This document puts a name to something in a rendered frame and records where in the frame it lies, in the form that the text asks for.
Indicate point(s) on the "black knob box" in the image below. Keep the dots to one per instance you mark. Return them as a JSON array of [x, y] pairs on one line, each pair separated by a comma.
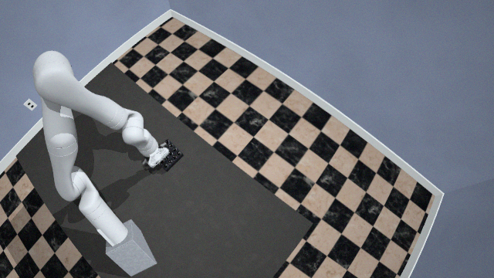
[[173, 157]]

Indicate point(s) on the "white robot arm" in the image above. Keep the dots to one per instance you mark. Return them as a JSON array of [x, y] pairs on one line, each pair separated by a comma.
[[60, 92]]

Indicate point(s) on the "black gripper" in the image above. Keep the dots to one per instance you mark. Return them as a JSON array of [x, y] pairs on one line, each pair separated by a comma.
[[145, 162]]

